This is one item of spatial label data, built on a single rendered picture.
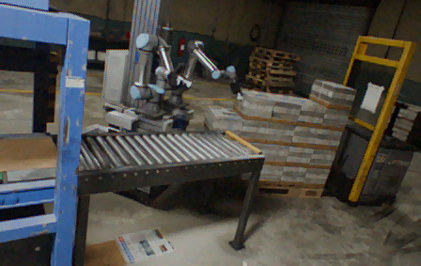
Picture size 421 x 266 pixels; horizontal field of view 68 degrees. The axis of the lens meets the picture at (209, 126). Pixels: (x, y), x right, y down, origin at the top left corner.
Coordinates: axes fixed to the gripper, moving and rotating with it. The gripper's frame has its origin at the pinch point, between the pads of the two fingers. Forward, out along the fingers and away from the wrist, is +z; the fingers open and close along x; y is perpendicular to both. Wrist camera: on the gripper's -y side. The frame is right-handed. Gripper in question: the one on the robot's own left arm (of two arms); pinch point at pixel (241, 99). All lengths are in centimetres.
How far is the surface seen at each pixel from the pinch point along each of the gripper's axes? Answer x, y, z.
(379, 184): 32, -119, 146
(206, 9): -729, -151, -43
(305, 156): 17, -47, 82
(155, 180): 128, 94, -21
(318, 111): 18, -70, 36
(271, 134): 17.6, -15.0, 41.0
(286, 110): 17.5, -36.3, 21.7
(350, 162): -1, -108, 127
